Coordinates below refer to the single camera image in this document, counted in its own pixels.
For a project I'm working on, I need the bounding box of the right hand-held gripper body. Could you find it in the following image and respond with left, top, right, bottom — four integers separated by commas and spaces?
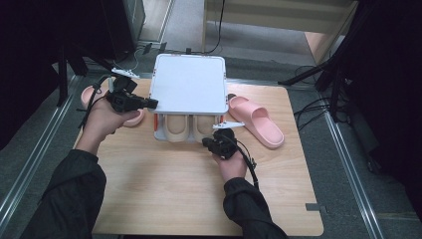
211, 120, 247, 161

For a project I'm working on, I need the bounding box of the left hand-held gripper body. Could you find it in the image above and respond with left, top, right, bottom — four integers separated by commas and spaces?
105, 68, 150, 114

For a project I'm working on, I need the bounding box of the pink slipper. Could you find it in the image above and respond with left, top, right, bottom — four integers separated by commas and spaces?
228, 94, 286, 149
80, 85, 146, 128

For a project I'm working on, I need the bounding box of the white shoe rack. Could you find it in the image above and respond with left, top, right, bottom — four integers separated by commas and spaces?
148, 53, 231, 144

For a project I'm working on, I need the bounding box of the person's right hand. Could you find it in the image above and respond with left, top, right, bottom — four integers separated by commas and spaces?
212, 149, 249, 184

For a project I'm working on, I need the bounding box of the person's left hand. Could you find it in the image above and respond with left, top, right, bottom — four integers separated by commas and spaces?
75, 98, 141, 156

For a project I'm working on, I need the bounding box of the black metal stand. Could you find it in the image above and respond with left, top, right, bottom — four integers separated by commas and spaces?
56, 39, 130, 108

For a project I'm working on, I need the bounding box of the dark cabinet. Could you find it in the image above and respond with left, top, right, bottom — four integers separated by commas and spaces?
99, 0, 147, 63

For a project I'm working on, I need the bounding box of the grey tape strip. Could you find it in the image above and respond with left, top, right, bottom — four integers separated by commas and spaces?
305, 202, 328, 214

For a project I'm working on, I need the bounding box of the black curtain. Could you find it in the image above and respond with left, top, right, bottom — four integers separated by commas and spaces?
347, 0, 422, 220
0, 0, 104, 150

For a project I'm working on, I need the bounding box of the black tripod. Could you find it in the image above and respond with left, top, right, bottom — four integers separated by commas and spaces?
278, 0, 376, 122

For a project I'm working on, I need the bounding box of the left hand-held gripper cable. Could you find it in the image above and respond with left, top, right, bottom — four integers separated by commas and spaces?
77, 75, 115, 129

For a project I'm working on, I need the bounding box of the hand-held gripper cable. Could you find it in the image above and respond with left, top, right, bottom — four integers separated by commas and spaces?
77, 75, 115, 129
228, 132, 261, 191

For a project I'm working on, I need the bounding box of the white cable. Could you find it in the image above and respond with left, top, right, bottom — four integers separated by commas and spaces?
112, 49, 142, 73

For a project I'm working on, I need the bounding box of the right hand-held gripper cable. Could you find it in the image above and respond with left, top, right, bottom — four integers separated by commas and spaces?
228, 132, 261, 191

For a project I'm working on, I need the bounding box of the bundle of black floor cables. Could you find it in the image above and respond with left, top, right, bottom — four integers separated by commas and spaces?
293, 64, 352, 132

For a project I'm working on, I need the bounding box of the metal floor rail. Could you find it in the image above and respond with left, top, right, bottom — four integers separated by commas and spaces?
322, 109, 386, 239
0, 74, 83, 230

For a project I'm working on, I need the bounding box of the black hanging cable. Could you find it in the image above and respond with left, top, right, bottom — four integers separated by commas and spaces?
203, 0, 227, 56

